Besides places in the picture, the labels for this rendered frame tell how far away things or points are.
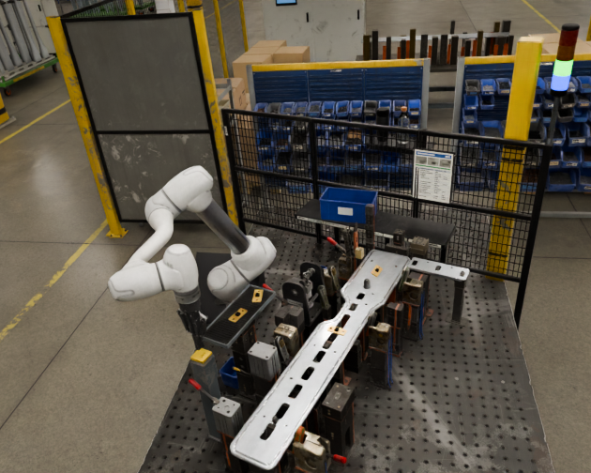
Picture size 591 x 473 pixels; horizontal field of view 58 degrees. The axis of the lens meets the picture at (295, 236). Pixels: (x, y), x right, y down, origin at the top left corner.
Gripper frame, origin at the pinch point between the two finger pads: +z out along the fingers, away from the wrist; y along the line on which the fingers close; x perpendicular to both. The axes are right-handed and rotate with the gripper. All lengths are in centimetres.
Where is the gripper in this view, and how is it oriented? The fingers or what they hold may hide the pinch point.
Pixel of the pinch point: (198, 341)
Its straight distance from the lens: 205.6
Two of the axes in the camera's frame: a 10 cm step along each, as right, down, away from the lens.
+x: 4.8, -4.9, 7.3
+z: 0.8, 8.5, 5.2
